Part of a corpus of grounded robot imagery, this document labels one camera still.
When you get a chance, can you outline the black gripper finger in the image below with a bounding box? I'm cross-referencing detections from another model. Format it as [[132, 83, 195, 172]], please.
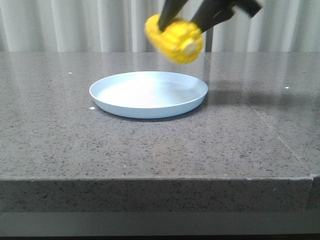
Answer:
[[158, 0, 187, 32], [191, 0, 235, 33]]

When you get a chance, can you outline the yellow corn cob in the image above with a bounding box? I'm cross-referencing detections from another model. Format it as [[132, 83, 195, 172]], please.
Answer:
[[144, 14, 204, 65]]

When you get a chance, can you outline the light blue round plate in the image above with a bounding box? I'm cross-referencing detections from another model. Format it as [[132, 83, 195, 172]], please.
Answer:
[[89, 71, 209, 119]]

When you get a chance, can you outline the white pleated curtain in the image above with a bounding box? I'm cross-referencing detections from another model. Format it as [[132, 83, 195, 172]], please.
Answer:
[[0, 0, 320, 58]]

